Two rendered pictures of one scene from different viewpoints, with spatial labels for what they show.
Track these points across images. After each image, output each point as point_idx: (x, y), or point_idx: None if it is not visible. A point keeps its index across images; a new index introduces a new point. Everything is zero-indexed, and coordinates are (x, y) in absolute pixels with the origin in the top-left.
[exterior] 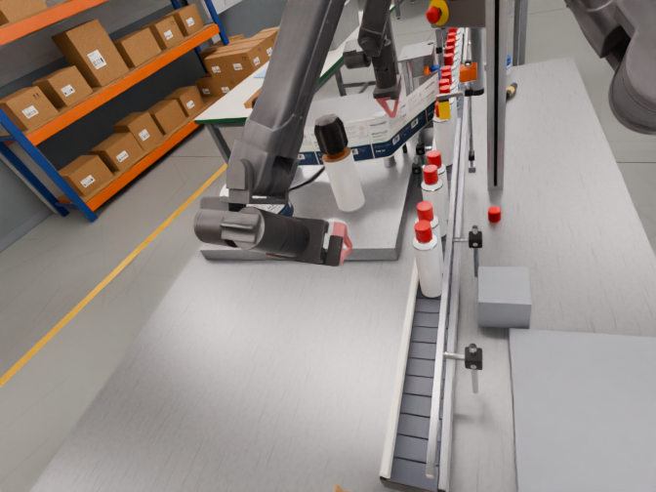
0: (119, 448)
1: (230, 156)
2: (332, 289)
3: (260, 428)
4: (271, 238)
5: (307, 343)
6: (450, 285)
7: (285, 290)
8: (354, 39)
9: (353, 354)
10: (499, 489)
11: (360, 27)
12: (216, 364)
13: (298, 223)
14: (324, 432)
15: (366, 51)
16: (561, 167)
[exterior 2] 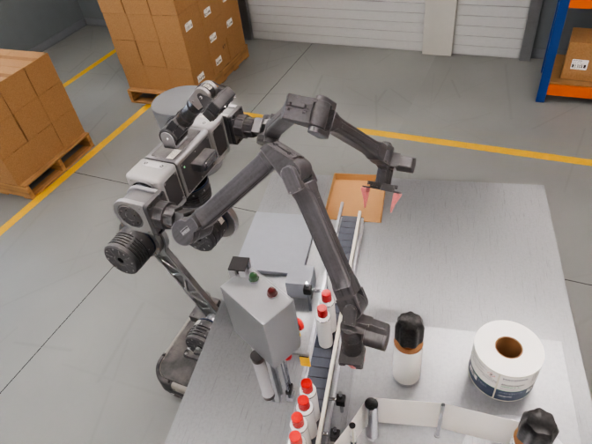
0: (508, 226)
1: (391, 145)
2: (409, 307)
3: (427, 238)
4: None
5: (415, 274)
6: (327, 288)
7: (447, 309)
8: (375, 325)
9: (384, 268)
10: None
11: (361, 286)
12: (475, 263)
13: (377, 176)
14: (393, 238)
15: None
16: (218, 406)
